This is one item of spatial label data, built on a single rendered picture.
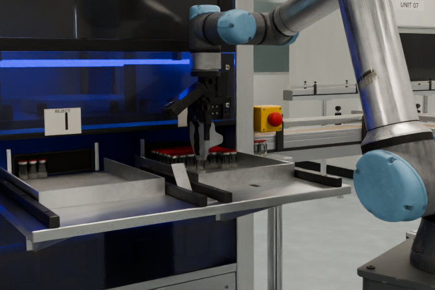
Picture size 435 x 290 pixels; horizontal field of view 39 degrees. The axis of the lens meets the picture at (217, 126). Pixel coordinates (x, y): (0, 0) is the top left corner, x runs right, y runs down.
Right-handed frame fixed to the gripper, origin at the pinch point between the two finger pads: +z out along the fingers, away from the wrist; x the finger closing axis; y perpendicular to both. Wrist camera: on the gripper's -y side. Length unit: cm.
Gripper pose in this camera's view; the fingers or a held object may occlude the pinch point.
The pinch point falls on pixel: (198, 154)
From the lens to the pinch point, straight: 149.3
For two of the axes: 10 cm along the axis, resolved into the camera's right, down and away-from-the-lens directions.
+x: -5.2, -0.8, 8.5
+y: 8.6, -0.6, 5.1
